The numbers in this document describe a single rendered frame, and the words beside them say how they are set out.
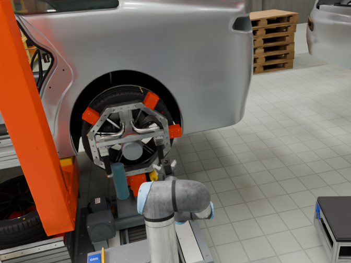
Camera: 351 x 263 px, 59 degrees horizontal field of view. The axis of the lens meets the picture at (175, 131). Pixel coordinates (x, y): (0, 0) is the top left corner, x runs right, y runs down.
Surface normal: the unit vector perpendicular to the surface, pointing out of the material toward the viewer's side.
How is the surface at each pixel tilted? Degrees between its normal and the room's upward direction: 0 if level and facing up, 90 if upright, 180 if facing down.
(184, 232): 0
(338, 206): 0
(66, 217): 90
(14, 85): 90
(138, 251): 0
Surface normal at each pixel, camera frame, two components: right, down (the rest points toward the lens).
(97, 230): 0.22, 0.41
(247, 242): -0.10, -0.89
